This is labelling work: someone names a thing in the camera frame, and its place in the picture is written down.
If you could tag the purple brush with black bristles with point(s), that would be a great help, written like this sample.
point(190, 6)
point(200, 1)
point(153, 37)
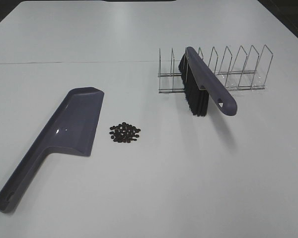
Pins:
point(200, 84)

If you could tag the purple plastic dustpan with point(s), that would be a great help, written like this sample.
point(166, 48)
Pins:
point(70, 130)

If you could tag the pile of coffee beans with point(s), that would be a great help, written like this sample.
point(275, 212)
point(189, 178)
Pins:
point(124, 133)

